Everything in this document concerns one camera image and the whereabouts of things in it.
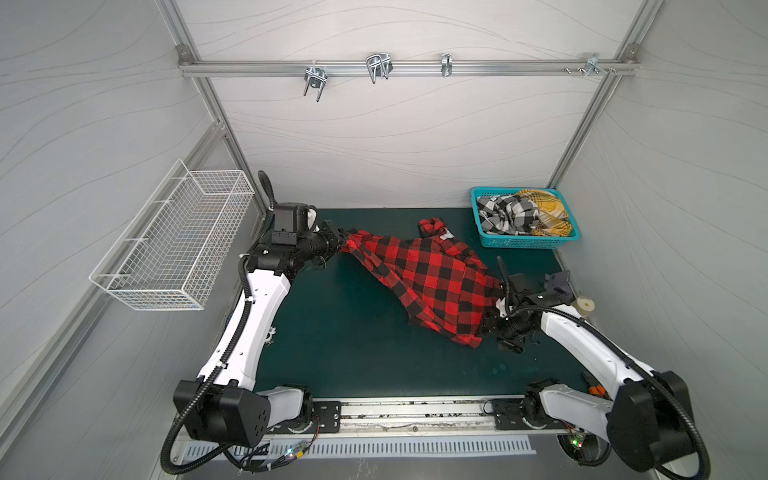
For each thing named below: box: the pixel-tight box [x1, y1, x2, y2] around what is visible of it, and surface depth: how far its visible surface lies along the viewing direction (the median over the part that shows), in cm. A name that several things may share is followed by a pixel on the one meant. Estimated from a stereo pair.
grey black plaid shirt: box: [477, 194, 539, 236], surface depth 109 cm
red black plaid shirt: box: [340, 218, 504, 348], surface depth 97 cm
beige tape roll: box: [576, 296, 595, 317], surface depth 84 cm
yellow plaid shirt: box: [516, 189, 573, 237], surface depth 107 cm
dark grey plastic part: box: [543, 270, 577, 305], surface depth 98 cm
